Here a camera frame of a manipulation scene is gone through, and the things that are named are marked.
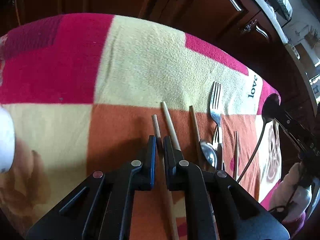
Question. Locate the silver fork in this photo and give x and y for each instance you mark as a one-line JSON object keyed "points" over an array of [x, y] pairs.
{"points": [[215, 114]]}

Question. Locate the white utensil holder cup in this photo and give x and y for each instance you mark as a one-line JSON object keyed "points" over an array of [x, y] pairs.
{"points": [[7, 141]]}

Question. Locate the pale wooden chopstick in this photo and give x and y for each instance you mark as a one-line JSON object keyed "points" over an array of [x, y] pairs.
{"points": [[170, 126]]}

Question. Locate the white gloved hand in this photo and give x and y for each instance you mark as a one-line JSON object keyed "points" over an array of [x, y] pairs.
{"points": [[292, 194]]}

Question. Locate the wall chopstick holder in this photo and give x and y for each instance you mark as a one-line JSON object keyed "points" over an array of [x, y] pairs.
{"points": [[312, 37]]}

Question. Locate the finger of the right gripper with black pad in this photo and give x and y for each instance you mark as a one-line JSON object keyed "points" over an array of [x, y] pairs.
{"points": [[300, 136]]}

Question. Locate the small silver spoon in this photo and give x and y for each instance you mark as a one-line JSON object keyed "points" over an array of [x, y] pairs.
{"points": [[209, 153]]}

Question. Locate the brown lower kitchen cabinets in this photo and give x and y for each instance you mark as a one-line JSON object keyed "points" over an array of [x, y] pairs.
{"points": [[246, 29]]}

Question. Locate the small gold fork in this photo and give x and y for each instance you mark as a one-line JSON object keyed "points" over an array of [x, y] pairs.
{"points": [[215, 138]]}

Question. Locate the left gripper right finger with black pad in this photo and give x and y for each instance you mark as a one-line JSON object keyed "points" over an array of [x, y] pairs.
{"points": [[180, 174]]}

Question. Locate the brown wooden chopstick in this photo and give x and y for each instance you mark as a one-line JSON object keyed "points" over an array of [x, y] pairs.
{"points": [[196, 136]]}

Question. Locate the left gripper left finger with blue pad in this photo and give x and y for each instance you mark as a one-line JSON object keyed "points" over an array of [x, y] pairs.
{"points": [[140, 172]]}

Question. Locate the light wooden chopstick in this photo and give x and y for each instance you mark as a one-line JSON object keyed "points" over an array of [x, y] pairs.
{"points": [[236, 156]]}

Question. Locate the patchwork fleece blanket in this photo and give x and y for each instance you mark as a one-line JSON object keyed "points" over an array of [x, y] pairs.
{"points": [[82, 88]]}

